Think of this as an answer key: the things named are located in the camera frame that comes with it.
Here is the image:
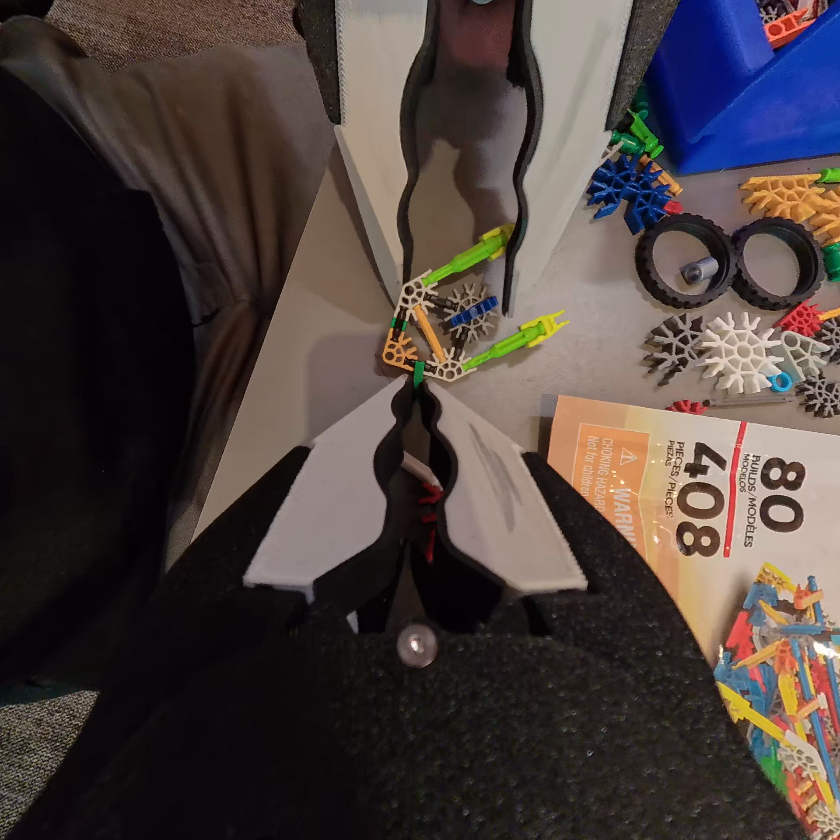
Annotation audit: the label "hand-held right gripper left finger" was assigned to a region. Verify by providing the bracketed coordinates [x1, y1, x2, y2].
[243, 379, 414, 601]

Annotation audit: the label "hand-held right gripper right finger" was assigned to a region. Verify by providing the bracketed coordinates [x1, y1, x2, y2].
[423, 382, 589, 595]

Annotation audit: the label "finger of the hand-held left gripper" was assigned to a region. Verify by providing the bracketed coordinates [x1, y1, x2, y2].
[502, 0, 634, 316]
[335, 0, 437, 290]

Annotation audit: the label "blue plastic bin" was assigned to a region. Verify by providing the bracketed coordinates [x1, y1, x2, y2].
[645, 0, 840, 177]

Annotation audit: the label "lime and gray toy assembly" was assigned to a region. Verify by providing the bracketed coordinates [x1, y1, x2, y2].
[382, 223, 569, 383]

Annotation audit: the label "pile of toy construction pieces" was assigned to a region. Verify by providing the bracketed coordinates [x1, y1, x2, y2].
[755, 0, 828, 47]

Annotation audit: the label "long lime green rod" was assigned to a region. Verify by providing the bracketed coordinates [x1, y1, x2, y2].
[626, 85, 664, 158]

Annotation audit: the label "red connector with rod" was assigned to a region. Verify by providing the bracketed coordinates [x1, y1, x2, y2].
[420, 482, 444, 562]

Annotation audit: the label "blue snowflake connector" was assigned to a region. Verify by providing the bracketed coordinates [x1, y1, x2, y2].
[586, 156, 683, 234]

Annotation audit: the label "person's gray trousers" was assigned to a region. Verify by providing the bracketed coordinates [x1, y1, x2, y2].
[0, 16, 339, 572]

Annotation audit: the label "black rubber tire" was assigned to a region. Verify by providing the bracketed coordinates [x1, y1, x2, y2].
[635, 213, 735, 309]
[730, 217, 824, 311]

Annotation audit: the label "printed plastic toy bag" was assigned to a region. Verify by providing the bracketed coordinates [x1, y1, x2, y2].
[546, 394, 840, 840]

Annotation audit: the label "gray rod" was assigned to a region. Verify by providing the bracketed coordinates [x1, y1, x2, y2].
[702, 392, 798, 408]

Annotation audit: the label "white snowflake connector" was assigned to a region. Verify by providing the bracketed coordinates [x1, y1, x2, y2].
[697, 311, 785, 395]

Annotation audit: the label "red fan connector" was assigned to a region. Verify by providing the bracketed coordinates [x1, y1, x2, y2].
[774, 302, 824, 336]

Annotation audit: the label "light gray fan connector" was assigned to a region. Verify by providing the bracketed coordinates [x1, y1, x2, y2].
[781, 331, 829, 378]

